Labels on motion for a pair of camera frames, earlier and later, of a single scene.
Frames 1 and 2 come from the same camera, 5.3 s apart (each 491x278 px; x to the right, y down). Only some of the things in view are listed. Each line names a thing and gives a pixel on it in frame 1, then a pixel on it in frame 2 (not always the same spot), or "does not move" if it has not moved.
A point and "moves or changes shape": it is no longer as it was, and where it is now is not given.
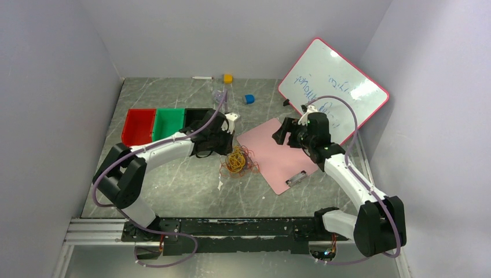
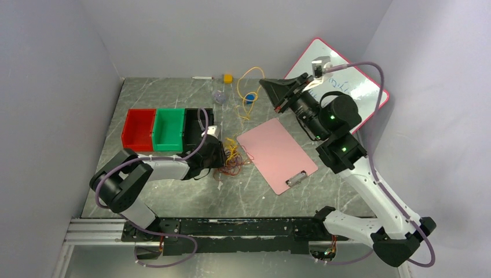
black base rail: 233,235 does not move
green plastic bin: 167,121 does not move
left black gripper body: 220,142 to 217,160
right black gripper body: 299,137 to 293,98
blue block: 249,99 does not move
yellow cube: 228,79 does not move
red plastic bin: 138,126 does not move
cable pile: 236,162 moves or changes shape
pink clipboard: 282,166 does not move
